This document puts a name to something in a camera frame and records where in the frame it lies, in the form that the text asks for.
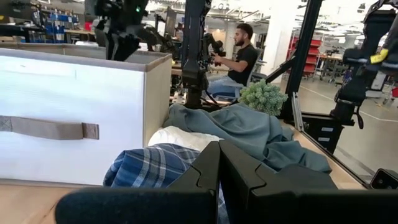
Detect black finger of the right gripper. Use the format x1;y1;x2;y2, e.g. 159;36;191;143
104;32;116;61
118;34;141;62

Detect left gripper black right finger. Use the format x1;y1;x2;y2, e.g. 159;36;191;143
219;139;398;224

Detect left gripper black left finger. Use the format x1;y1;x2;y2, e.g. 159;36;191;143
55;141;221;224

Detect blue plaid shirt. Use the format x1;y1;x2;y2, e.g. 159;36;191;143
103;143;230;224

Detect blue storage bin rack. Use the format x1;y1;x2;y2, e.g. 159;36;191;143
45;12;79;44

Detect white fabric basket beige trim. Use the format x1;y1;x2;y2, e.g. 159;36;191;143
0;42;173;187

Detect black box white labels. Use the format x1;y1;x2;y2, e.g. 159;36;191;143
300;111;355;155

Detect white garment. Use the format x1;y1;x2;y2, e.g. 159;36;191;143
147;125;224;152

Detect black handheld leader gripper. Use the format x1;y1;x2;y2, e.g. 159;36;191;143
201;32;227;67

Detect teal grey garment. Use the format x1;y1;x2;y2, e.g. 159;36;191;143
164;102;333;174

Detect silver aluminium profile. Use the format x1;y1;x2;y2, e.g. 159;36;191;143
290;91;305;131

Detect green fuzzy garment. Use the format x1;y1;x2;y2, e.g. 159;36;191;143
238;78;289;117

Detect person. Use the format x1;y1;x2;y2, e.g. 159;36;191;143
205;23;259;100

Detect office chair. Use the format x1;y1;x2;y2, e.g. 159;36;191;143
247;49;267;86

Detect red bin shelf rack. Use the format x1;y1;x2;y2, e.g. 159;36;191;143
289;34;323;75

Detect wooden workbench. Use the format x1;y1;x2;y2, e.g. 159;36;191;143
317;53;345;82

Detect black camera box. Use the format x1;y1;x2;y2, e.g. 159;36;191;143
369;168;398;190

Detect beige fabric basket handle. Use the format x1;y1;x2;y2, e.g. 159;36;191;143
0;115;100;141

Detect black frame post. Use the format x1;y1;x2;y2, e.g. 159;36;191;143
266;0;324;121

